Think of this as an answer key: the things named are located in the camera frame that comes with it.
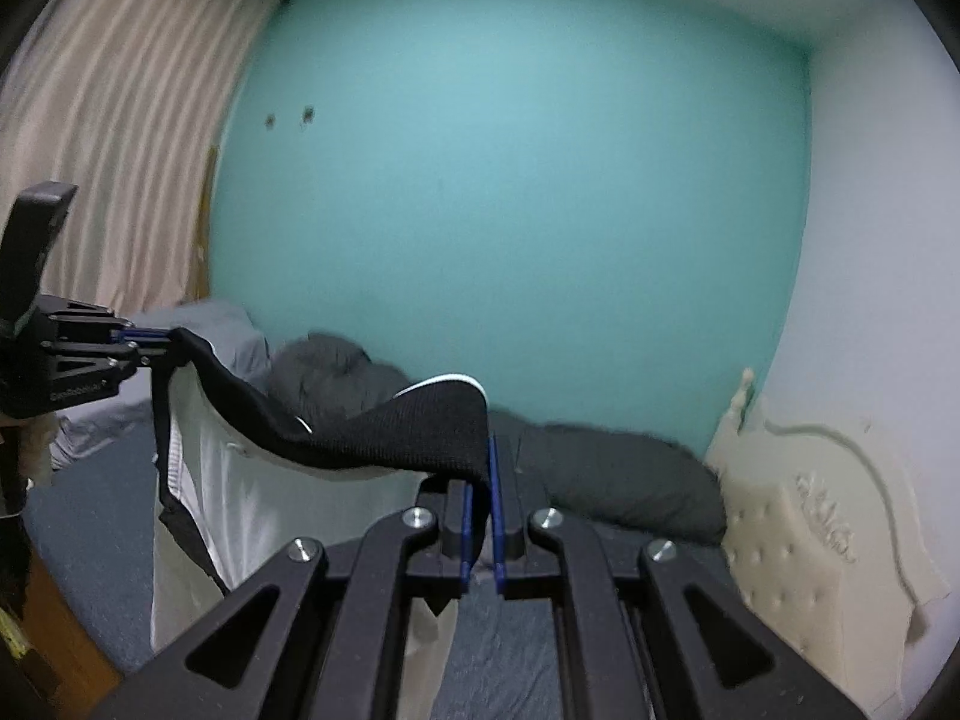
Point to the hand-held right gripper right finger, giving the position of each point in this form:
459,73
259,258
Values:
504,532

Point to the cream tufted headboard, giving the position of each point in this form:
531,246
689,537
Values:
795,555

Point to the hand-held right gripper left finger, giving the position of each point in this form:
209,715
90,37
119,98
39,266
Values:
457,540

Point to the blue patterned bed sheet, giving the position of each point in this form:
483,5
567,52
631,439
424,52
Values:
82,540

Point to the dark grey duvet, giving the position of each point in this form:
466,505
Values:
615,480

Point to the white polo shirt black trim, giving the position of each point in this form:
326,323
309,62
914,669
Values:
300,510

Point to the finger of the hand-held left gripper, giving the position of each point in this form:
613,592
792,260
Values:
154,355
146,335

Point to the wooden board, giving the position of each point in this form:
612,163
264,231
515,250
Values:
202,240

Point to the pink curtain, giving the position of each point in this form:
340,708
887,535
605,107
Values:
127,127

